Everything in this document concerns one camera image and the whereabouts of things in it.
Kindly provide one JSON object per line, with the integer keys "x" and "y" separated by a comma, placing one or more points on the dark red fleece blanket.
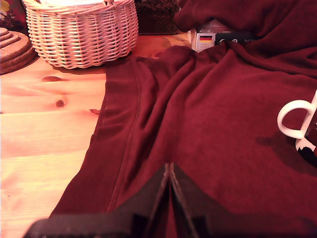
{"x": 223, "y": 99}

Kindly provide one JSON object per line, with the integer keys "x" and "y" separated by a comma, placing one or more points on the night sky print mug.
{"x": 312, "y": 131}

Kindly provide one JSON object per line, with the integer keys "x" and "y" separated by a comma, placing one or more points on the white box with flag print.
{"x": 205, "y": 41}

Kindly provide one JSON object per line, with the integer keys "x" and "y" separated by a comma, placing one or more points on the stepped cork trivet stack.
{"x": 15, "y": 54}

